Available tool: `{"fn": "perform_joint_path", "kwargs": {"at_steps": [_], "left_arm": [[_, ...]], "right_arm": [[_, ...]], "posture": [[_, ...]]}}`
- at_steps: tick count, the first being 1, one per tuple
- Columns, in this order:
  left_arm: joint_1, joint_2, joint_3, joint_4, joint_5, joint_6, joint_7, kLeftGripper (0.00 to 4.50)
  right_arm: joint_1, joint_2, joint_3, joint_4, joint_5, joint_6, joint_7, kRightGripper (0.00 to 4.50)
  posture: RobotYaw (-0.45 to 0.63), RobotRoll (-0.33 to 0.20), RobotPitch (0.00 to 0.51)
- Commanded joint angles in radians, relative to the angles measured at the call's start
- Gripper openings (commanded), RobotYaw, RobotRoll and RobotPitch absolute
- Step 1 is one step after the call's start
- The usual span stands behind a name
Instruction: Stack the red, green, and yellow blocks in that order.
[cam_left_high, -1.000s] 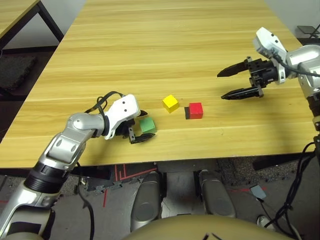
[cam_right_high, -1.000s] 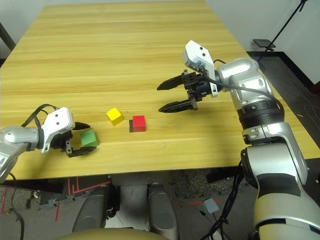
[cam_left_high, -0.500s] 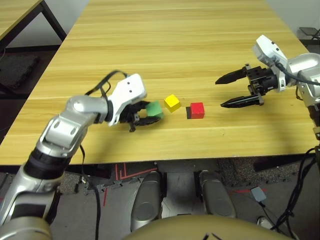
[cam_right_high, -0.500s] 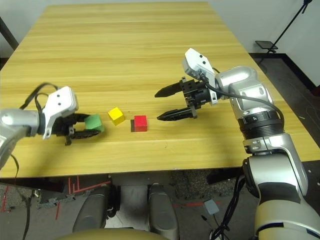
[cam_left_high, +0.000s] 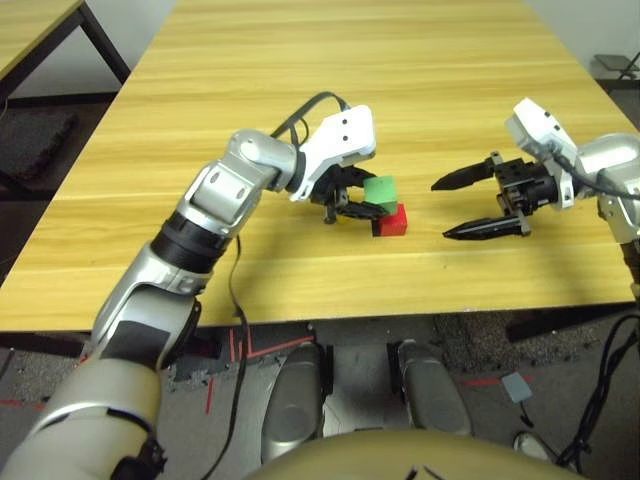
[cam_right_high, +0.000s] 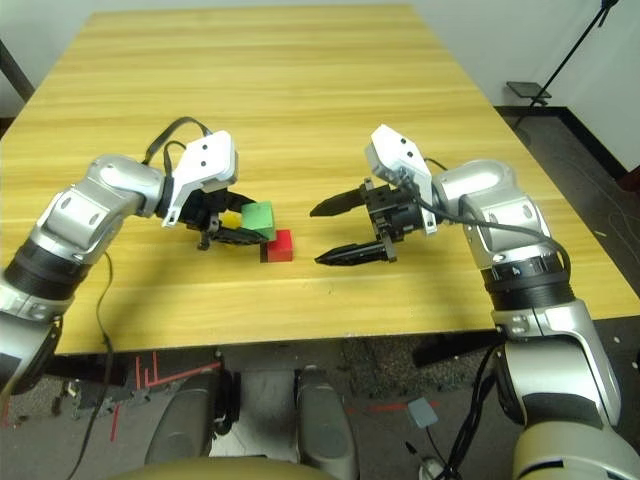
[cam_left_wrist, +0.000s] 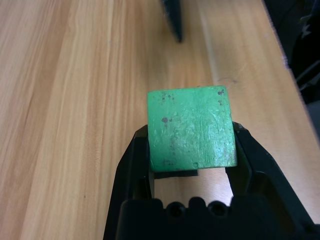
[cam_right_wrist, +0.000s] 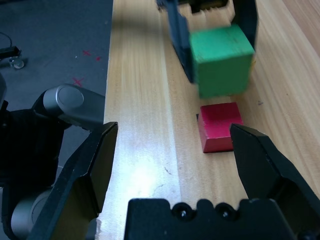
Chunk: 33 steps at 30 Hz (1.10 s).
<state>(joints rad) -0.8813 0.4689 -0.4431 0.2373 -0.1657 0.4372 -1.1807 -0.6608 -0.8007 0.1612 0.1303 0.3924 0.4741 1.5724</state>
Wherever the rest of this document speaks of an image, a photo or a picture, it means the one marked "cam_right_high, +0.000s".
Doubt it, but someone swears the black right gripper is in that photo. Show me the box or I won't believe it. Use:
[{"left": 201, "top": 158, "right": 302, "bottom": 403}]
[{"left": 309, "top": 179, "right": 426, "bottom": 267}]

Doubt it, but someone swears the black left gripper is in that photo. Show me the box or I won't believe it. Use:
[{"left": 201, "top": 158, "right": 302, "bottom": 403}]
[{"left": 179, "top": 187, "right": 269, "bottom": 251}]

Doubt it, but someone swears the green cube block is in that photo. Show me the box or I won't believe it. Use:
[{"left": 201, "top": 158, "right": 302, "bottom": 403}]
[{"left": 240, "top": 200, "right": 277, "bottom": 241}]

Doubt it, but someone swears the red cube block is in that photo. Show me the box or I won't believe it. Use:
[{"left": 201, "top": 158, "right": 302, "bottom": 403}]
[{"left": 267, "top": 229, "right": 295, "bottom": 264}]

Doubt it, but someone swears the white robot pelvis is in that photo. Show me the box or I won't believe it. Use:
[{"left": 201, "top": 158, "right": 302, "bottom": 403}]
[{"left": 222, "top": 369, "right": 301, "bottom": 459}]

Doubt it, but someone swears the grey foot pedal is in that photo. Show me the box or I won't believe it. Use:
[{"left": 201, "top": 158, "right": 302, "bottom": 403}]
[{"left": 406, "top": 398, "right": 436, "bottom": 429}]

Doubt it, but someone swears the grey right robot leg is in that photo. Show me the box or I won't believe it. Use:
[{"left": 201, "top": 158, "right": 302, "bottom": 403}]
[{"left": 297, "top": 367, "right": 359, "bottom": 480}]

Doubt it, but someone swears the grey robot leg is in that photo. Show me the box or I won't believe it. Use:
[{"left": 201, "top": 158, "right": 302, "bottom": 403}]
[
  {"left": 297, "top": 367, "right": 359, "bottom": 480},
  {"left": 144, "top": 384, "right": 224, "bottom": 464}
]

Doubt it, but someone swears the grey left robot leg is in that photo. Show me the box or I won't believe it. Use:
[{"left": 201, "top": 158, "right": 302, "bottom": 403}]
[{"left": 144, "top": 384, "right": 224, "bottom": 464}]

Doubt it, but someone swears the black stand tray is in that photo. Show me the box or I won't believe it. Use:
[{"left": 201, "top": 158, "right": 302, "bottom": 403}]
[{"left": 505, "top": 80, "right": 553, "bottom": 100}]

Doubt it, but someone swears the olive robot torso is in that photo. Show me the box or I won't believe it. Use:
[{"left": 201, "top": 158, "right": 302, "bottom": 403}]
[{"left": 107, "top": 457, "right": 321, "bottom": 480}]

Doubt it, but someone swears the white sneaker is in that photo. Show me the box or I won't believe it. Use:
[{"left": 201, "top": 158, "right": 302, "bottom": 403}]
[{"left": 417, "top": 457, "right": 446, "bottom": 480}]

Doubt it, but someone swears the grey side table leg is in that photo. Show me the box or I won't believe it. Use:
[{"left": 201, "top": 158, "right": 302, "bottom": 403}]
[{"left": 0, "top": 37, "right": 36, "bottom": 104}]

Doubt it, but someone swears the black tripod stand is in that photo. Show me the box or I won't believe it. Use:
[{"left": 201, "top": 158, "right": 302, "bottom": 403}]
[{"left": 517, "top": 0, "right": 621, "bottom": 126}]

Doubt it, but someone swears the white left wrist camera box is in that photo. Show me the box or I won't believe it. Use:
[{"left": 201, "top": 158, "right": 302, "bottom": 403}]
[{"left": 160, "top": 130, "right": 239, "bottom": 229}]

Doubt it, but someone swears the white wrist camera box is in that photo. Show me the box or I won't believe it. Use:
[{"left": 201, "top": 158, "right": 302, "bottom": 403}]
[
  {"left": 364, "top": 123, "right": 439, "bottom": 236},
  {"left": 160, "top": 130, "right": 239, "bottom": 229}
]

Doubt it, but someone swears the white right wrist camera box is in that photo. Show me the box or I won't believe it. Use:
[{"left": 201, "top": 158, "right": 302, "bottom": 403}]
[{"left": 364, "top": 123, "right": 439, "bottom": 236}]

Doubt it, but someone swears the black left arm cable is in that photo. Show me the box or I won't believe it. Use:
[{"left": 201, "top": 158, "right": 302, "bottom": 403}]
[{"left": 64, "top": 116, "right": 209, "bottom": 480}]

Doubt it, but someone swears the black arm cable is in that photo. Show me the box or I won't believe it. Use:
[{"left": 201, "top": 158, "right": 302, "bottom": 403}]
[
  {"left": 399, "top": 159, "right": 571, "bottom": 480},
  {"left": 64, "top": 116, "right": 209, "bottom": 480}
]

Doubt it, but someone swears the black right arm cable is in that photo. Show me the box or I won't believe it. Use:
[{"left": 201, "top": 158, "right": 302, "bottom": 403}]
[{"left": 399, "top": 159, "right": 571, "bottom": 480}]

